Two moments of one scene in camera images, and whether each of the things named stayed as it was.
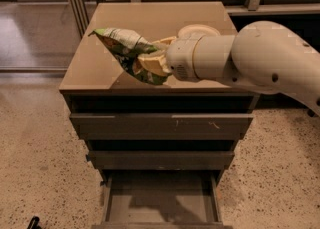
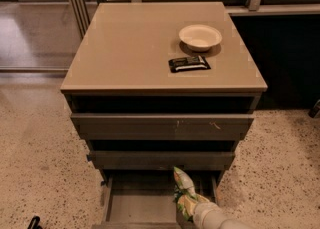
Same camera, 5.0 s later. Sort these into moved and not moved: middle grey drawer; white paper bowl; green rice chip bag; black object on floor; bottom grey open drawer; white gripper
Moved: green rice chip bag; white gripper
Not moved: middle grey drawer; black object on floor; bottom grey open drawer; white paper bowl
